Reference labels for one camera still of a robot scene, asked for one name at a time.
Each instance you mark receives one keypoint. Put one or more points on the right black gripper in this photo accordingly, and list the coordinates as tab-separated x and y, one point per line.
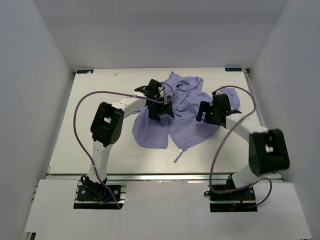
205	107

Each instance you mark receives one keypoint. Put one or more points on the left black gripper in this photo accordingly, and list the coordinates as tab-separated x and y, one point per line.
164	109

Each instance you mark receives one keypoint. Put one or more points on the lavender purple jacket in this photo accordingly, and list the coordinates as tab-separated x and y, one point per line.
183	128

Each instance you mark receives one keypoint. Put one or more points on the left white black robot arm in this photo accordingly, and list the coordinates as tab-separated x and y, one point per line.
108	121

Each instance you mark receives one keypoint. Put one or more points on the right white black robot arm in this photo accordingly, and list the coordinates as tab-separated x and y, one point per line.
267	149

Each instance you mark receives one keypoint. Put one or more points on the right blue table label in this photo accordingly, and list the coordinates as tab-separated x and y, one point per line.
233	69

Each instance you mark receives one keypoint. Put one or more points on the blue table label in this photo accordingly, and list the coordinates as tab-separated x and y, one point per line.
84	71
233	69

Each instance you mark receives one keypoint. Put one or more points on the left blue table label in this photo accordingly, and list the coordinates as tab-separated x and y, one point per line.
84	71

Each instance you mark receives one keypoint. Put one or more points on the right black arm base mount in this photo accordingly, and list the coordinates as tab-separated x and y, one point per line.
242	201

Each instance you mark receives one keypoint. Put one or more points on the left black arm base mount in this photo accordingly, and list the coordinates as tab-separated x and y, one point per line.
85	199

